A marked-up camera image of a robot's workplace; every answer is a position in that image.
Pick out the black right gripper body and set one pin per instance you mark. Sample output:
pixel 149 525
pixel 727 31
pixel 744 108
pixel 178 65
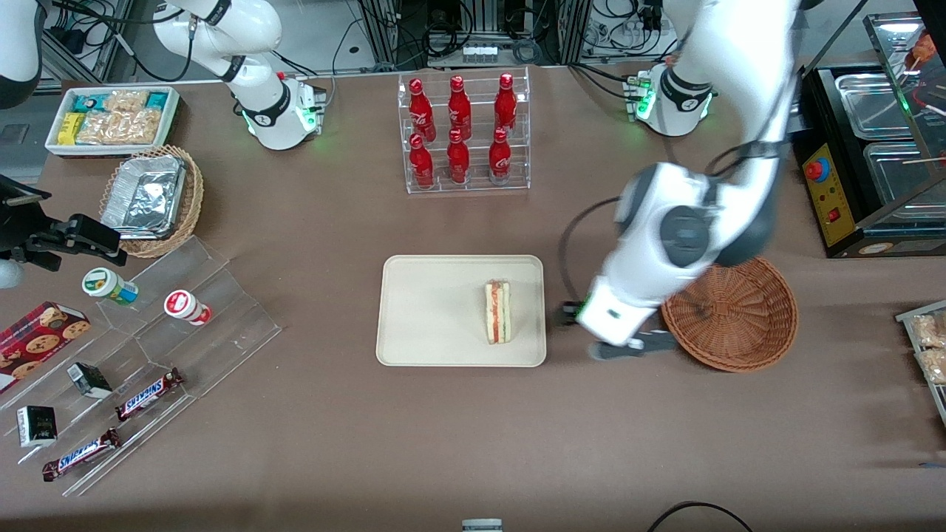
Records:
pixel 24 235

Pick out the triangular sandwich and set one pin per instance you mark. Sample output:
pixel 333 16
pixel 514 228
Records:
pixel 497 310

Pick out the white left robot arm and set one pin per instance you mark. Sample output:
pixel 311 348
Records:
pixel 665 244

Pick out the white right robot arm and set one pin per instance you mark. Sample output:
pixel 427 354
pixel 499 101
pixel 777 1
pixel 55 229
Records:
pixel 259 111

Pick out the tan wicker basket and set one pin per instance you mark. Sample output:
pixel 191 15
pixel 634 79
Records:
pixel 191 210

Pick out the brown round wicker basket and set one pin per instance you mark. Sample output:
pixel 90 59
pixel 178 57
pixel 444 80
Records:
pixel 739 325

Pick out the cream rectangular tray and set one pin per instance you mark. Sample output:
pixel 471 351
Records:
pixel 436 310

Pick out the grey tray with snacks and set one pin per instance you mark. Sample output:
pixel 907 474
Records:
pixel 905 318

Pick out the green label yogurt cup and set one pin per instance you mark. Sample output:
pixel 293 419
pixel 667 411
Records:
pixel 107 286

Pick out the silver foil container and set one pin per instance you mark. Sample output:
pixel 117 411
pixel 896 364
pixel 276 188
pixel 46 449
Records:
pixel 144 199

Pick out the red label yogurt cup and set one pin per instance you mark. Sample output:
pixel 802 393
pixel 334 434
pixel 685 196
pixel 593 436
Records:
pixel 186 307

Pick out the clear cracker bag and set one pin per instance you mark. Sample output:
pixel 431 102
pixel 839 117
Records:
pixel 118 129
pixel 126 102

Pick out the yellow snack pack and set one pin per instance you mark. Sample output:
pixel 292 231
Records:
pixel 70 129

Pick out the red plaid cookie box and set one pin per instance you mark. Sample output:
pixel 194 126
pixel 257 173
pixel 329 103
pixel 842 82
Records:
pixel 37 343

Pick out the teal snack pack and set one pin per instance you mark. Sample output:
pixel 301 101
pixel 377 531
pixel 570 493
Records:
pixel 157 100
pixel 89 102

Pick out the clear acrylic tiered display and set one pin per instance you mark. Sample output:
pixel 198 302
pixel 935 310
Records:
pixel 222 332

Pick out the brown snickers bar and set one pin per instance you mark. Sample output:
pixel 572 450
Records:
pixel 148 394
pixel 81 454

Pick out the white rectangular snack bin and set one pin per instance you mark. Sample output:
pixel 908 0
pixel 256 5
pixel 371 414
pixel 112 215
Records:
pixel 171 111

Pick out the small black white box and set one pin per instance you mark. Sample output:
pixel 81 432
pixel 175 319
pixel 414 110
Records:
pixel 37 426

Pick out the clear acrylic bottle rack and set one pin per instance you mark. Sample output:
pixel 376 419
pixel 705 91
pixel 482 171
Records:
pixel 477 188

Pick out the red cola bottle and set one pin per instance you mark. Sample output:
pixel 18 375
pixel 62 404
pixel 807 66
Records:
pixel 460 111
pixel 505 107
pixel 421 166
pixel 458 162
pixel 422 114
pixel 500 162

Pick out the black food warmer machine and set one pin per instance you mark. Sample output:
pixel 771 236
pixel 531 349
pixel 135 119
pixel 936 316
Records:
pixel 831 214

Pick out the grey white edge device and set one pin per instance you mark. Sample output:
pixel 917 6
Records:
pixel 482 526

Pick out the clear pastry bag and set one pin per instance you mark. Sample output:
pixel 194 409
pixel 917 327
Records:
pixel 935 366
pixel 930 330

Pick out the steel warmer pan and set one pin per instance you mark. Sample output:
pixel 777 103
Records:
pixel 872 107
pixel 898 181

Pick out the white power strip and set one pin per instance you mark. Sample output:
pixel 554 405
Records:
pixel 480 52

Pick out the fried food skewer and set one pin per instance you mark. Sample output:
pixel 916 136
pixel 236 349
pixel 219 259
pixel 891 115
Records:
pixel 924 48

